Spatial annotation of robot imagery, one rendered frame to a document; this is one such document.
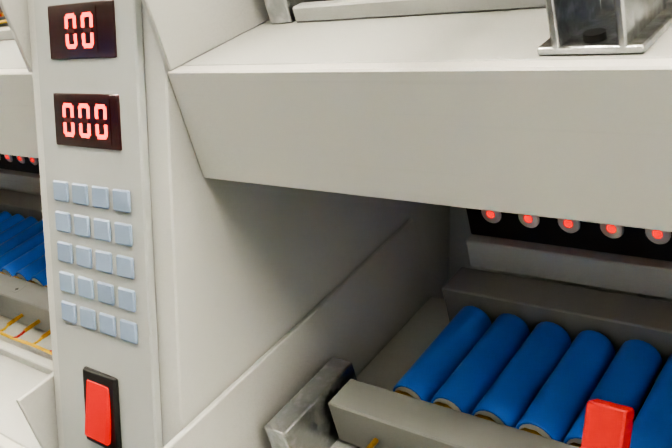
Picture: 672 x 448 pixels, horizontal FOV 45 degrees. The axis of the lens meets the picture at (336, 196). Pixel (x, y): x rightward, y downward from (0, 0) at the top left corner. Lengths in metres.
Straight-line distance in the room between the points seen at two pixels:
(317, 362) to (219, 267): 0.08
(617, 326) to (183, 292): 0.19
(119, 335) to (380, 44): 0.17
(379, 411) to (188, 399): 0.08
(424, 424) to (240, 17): 0.18
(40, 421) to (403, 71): 0.26
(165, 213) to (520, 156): 0.15
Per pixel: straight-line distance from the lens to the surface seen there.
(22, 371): 0.53
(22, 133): 0.42
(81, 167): 0.35
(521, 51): 0.23
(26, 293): 0.57
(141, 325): 0.34
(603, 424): 0.26
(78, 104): 0.35
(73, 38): 0.35
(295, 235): 0.37
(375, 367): 0.42
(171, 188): 0.31
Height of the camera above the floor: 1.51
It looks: 9 degrees down
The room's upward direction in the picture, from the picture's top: 1 degrees counter-clockwise
